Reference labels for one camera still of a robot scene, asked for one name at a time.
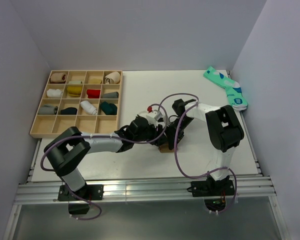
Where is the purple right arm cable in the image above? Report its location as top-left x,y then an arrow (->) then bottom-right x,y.
156,92 -> 239,215

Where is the wooden compartment tray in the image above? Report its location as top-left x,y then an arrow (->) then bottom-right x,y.
29,70 -> 123,139

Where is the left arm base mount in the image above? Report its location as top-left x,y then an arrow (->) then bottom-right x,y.
57,184 -> 104,216

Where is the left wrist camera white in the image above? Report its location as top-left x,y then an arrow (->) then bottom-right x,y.
138,106 -> 163,127

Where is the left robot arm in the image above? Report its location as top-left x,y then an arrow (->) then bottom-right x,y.
42,112 -> 163,200

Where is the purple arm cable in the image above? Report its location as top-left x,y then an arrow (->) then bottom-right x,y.
40,103 -> 169,221
156,92 -> 239,215

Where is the mustard yellow rolled sock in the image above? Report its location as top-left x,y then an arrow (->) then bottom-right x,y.
66,86 -> 83,97

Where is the tan ribbed sock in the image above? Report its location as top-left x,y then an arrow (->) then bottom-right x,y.
158,144 -> 175,154

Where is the grey green rolled sock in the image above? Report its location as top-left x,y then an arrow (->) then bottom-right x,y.
101,91 -> 119,99

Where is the cream yellow rolled sock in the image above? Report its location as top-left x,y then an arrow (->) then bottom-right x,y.
88,78 -> 103,85

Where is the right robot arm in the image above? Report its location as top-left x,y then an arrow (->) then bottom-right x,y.
163,99 -> 245,195

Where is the navy rolled sock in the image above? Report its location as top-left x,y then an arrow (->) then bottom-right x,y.
59,107 -> 78,115

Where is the pale green rolled sock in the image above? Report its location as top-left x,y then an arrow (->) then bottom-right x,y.
68,80 -> 84,85

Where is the dark teal rolled sock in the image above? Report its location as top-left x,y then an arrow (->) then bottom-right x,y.
100,101 -> 118,116

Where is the teal patterned sock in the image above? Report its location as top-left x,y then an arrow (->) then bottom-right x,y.
203,66 -> 248,111

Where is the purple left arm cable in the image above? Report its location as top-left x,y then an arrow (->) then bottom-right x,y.
40,103 -> 169,221

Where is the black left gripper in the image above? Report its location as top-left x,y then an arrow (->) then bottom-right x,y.
133,120 -> 168,147

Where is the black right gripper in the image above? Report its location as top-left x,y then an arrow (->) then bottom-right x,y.
163,116 -> 195,150

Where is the aluminium frame rail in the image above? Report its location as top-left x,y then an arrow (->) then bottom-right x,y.
13,176 -> 276,205

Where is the beige white rolled sock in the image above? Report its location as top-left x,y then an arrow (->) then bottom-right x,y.
104,71 -> 121,84

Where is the beige rolled sock with red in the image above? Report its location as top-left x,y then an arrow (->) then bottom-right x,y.
49,72 -> 67,84

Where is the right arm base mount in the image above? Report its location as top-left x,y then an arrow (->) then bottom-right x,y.
186,177 -> 237,213

